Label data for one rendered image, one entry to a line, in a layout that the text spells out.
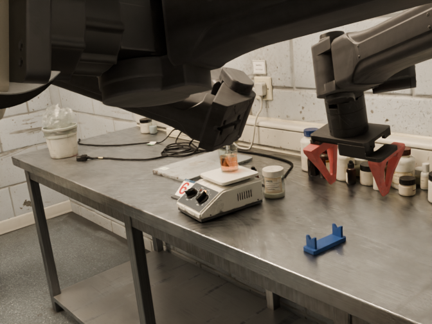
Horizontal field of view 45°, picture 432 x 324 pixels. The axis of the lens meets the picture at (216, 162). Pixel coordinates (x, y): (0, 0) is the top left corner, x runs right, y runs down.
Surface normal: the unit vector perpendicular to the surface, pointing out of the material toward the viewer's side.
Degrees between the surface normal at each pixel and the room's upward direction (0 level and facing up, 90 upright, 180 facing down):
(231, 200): 90
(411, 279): 0
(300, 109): 90
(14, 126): 90
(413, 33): 84
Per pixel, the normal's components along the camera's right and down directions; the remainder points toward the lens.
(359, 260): -0.10, -0.96
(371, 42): -0.93, 0.09
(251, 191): 0.54, 0.18
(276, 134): -0.76, 0.25
